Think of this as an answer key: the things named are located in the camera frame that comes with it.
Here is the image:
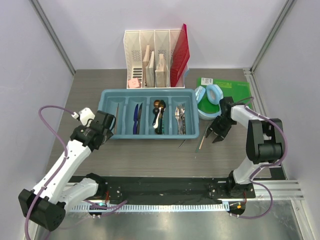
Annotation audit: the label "patterned handle fork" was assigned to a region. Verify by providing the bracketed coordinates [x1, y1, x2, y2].
[180, 114, 186, 135]

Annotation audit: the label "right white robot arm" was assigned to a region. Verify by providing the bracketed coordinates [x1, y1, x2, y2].
[205, 97, 287, 198]

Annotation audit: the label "pink cube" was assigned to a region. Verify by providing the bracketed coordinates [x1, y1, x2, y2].
[128, 78, 141, 89]

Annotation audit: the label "green cutting mat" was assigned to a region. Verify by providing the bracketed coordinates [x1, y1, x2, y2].
[196, 77, 251, 114]

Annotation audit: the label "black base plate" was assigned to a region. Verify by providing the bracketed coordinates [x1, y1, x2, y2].
[72, 174, 256, 205]

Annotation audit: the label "purple handled utensil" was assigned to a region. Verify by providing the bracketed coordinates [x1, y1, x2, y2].
[132, 104, 139, 135]

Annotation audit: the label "wooden board middle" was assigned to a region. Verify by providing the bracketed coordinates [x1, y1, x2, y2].
[145, 51, 155, 88]

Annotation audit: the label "blue headphones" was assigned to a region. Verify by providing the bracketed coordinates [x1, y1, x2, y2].
[194, 84, 224, 121]

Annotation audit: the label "black measuring spoon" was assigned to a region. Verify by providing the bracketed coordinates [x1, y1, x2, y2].
[152, 107, 160, 126]

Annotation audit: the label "black knife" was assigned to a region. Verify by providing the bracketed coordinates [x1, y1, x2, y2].
[137, 103, 143, 135]

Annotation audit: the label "wooden board right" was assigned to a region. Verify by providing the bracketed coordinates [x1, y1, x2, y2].
[155, 53, 167, 88]

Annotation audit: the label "white file organizer rack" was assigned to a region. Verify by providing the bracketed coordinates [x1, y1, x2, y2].
[123, 29, 189, 90]

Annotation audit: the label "gold spoon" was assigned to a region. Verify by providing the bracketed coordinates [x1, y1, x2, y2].
[153, 100, 161, 108]

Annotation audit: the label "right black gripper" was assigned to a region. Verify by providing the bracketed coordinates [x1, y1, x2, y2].
[206, 115, 235, 143]

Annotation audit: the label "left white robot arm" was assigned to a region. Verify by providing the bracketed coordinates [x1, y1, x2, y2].
[18, 107, 116, 232]

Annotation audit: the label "white ceramic spoon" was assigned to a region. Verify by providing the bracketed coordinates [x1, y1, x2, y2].
[152, 109, 161, 129]

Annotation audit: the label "blue plastic cutlery tray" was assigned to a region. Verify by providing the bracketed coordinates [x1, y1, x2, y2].
[98, 88, 200, 140]

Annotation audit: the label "light wooden board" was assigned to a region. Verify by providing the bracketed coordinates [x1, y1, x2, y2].
[142, 45, 150, 88]

